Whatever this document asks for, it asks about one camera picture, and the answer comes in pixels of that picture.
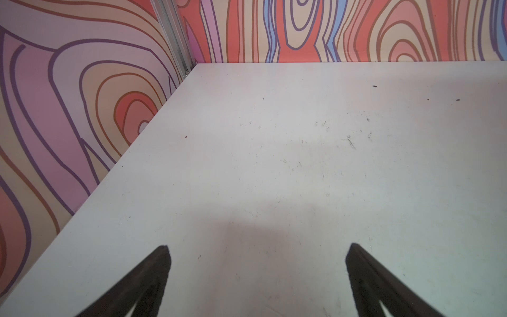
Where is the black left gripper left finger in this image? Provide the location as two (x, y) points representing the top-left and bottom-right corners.
(78, 245), (172, 316)

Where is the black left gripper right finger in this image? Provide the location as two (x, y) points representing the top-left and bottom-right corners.
(345, 243), (442, 316)

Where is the aluminium corner post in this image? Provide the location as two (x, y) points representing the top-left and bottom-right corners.
(151, 0), (195, 79)

